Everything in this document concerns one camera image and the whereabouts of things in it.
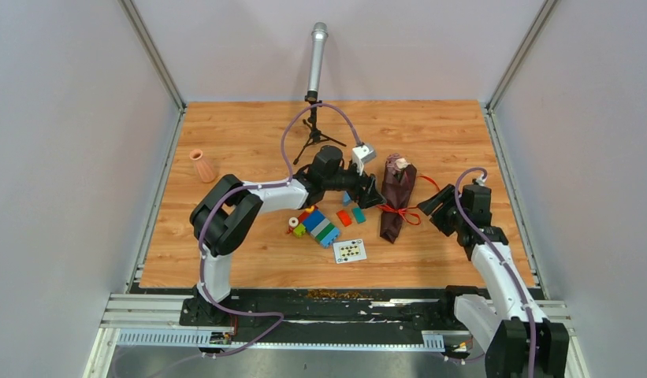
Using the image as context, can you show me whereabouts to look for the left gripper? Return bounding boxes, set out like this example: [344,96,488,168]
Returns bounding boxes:
[324,161,388,210]

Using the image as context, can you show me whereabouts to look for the red ribbon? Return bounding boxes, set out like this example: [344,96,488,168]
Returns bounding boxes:
[377,175,441,226]

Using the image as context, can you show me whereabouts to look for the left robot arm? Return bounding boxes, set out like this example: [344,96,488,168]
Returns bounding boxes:
[190,144,386,325]

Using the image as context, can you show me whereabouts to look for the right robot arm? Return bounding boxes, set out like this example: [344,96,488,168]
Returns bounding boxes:
[418,183,570,377]

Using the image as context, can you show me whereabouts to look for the pink ribbed vase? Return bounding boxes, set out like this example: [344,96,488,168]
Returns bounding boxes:
[189,149,218,183]

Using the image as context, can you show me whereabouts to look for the teal toy block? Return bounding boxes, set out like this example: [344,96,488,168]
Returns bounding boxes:
[351,207,366,224]

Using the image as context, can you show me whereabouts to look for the blue sloped toy block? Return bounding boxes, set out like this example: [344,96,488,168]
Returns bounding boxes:
[342,191,352,206]

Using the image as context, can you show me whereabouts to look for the orange toy block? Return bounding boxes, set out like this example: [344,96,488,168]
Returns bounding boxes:
[337,209,352,227]

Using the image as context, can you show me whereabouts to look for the multicolour toy brick car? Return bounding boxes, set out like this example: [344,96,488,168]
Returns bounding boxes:
[287,206,341,248]

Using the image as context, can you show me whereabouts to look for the nine of spades card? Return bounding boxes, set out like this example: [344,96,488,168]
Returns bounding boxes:
[333,239,367,264]

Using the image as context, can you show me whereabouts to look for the green toy block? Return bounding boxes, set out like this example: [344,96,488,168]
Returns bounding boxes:
[292,224,307,238]

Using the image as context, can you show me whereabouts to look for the black tripod stand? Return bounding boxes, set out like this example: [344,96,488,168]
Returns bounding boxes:
[293,107,346,165]

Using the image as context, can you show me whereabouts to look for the silver microphone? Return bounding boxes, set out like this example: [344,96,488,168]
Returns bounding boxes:
[305,22,328,102]

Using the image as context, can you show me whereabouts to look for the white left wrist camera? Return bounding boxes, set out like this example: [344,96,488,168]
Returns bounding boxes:
[351,143,377,175]

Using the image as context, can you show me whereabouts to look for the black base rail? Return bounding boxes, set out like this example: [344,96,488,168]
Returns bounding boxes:
[138,286,470,343]

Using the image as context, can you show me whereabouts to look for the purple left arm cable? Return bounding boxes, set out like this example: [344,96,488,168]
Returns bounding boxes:
[197,102,365,361]

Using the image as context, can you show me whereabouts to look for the white slotted cable duct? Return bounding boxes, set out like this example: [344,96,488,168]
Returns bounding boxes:
[116,329,446,352]

